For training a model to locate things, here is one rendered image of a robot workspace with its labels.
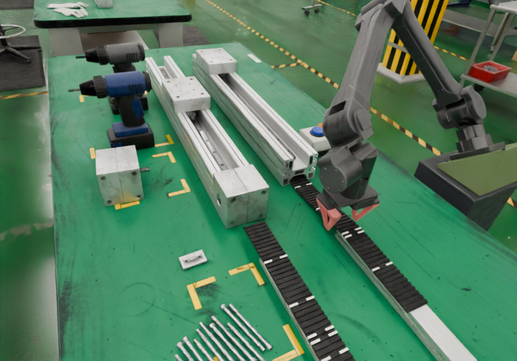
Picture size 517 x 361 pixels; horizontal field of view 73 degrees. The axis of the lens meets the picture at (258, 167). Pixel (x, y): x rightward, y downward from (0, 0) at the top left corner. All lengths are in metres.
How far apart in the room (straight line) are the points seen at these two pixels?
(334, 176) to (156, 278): 0.39
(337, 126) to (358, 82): 0.11
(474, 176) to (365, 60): 0.49
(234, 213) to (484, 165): 0.67
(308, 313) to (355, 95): 0.41
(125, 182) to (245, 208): 0.28
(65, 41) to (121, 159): 1.74
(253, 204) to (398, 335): 0.37
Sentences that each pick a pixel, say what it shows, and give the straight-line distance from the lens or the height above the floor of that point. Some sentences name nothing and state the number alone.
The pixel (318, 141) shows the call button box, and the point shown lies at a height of 0.84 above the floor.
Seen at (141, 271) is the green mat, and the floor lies 0.78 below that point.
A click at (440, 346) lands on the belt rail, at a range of 0.71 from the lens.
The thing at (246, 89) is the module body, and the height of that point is 0.86.
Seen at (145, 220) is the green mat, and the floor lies 0.78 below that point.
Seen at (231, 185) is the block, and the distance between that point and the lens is 0.77.
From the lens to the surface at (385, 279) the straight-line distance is 0.75.
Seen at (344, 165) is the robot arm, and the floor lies 1.01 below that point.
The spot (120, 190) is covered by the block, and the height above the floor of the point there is 0.82.
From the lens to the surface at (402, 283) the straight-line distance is 0.75.
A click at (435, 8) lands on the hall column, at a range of 4.10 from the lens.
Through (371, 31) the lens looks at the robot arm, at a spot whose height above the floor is 1.16.
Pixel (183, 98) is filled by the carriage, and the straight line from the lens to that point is 1.07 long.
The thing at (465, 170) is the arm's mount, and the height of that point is 0.82.
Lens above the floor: 1.36
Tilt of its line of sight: 36 degrees down
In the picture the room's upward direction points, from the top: 5 degrees clockwise
